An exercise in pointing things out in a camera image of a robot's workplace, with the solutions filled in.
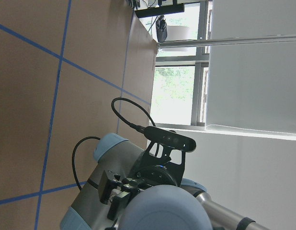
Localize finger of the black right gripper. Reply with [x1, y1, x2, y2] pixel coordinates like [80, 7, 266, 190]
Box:
[107, 189, 138, 220]
[99, 170, 129, 206]

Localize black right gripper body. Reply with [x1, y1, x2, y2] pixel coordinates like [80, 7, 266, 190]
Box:
[124, 165, 184, 189]

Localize light blue plastic cup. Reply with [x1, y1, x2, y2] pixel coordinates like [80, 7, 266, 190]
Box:
[118, 185, 212, 230]

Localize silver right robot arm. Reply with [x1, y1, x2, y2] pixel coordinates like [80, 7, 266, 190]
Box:
[59, 130, 263, 230]

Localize black soundbar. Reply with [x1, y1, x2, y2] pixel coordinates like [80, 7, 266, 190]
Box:
[135, 3, 184, 18]

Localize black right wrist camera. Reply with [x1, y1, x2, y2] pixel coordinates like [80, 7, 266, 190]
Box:
[143, 126, 196, 152]

